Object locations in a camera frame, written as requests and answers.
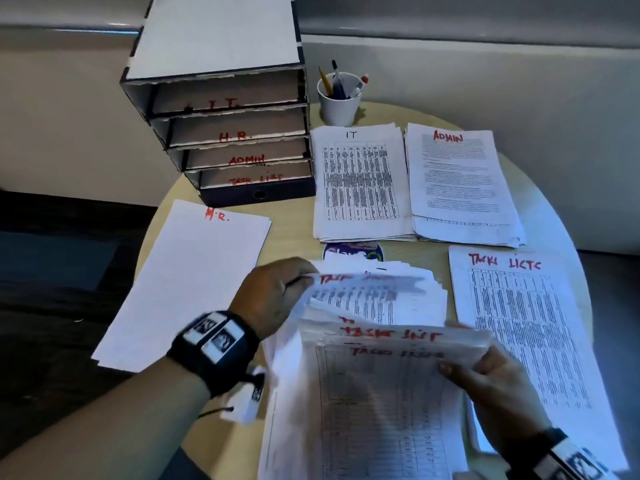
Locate person's left hand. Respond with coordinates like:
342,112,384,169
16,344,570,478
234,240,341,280
229,257,321,341

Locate person's right hand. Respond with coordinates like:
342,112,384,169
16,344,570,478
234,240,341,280
437,342,553,458

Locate H.R. paper stack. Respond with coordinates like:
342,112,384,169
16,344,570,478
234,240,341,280
91,199,273,374

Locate Task Lists paper stack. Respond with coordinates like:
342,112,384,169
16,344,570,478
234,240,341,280
448,244,630,471

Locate thin white letter sheet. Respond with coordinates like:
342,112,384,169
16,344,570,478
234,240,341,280
93,201,271,371

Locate I.T. paper stack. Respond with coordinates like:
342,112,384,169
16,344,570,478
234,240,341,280
311,123,419,243

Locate unsorted pile of papers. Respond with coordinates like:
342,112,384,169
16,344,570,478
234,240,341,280
257,259,449,480

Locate paper sheet marked IT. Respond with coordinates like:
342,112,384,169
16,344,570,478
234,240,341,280
312,125,413,238

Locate Admin paper stack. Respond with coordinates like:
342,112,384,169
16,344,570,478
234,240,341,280
403,123,527,249

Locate paper sheet marked ADMIN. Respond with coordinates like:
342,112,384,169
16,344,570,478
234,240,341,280
405,123,519,225

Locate cardboard document tray organizer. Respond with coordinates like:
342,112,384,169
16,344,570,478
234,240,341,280
119,0,306,115

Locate person's left forearm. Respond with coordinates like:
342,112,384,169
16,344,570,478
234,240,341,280
0,357,211,480

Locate round wooden table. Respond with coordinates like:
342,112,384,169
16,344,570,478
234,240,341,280
135,102,593,480

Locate blue round disc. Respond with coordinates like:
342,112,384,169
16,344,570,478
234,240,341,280
323,241,383,263

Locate white pen cup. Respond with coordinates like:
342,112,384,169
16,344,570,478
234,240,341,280
316,73,363,127

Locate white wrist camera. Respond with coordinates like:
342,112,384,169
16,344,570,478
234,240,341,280
222,364,267,425

